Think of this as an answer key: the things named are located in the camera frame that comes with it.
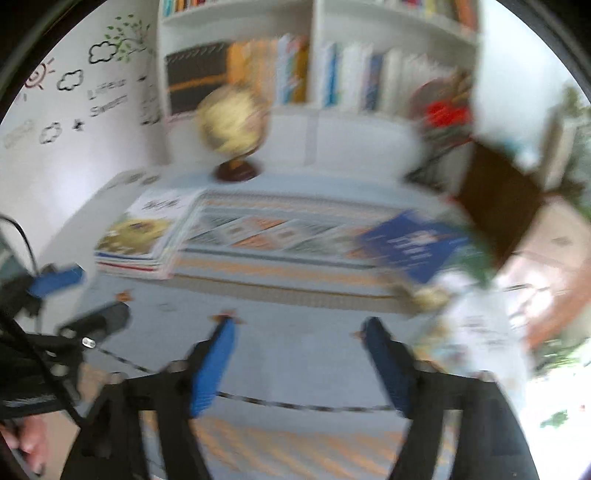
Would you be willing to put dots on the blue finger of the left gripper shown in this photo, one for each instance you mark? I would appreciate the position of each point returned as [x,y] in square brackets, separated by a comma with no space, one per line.
[97,324]
[49,283]

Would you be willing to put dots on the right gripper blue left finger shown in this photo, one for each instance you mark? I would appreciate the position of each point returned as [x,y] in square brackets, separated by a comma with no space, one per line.
[207,364]

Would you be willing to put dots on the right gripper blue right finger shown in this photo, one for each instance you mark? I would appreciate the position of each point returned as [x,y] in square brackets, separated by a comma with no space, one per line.
[394,363]

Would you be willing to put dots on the white rabbit hill book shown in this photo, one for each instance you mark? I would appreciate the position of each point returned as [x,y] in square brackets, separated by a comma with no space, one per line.
[477,330]
[145,240]

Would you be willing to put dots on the dark green insect book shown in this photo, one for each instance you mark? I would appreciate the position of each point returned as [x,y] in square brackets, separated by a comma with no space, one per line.
[477,264]

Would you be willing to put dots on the row of black books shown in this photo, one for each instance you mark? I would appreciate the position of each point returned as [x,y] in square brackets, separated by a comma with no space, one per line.
[193,73]

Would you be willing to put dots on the row of white blue books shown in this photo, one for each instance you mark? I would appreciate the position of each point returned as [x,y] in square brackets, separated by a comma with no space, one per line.
[355,77]

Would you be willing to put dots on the row of orange books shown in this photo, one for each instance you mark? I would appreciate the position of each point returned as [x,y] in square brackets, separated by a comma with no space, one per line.
[276,68]

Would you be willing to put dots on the person's left hand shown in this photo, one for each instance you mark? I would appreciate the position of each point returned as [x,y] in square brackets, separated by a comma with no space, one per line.
[31,438]

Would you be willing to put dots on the patterned blue table mat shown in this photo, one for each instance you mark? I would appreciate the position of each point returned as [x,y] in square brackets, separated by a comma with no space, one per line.
[300,399]

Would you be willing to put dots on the antique yellow globe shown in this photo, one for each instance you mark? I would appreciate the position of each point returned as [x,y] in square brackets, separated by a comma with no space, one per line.
[234,121]

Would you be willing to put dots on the red flower round fan ornament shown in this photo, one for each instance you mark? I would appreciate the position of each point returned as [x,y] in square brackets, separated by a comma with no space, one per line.
[441,108]

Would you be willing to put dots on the white bookshelf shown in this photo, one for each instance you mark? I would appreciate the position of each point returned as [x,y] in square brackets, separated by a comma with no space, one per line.
[303,137]

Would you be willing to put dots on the potted plant in cylinder vase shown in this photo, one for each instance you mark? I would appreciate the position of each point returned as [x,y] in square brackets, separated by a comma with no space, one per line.
[569,124]

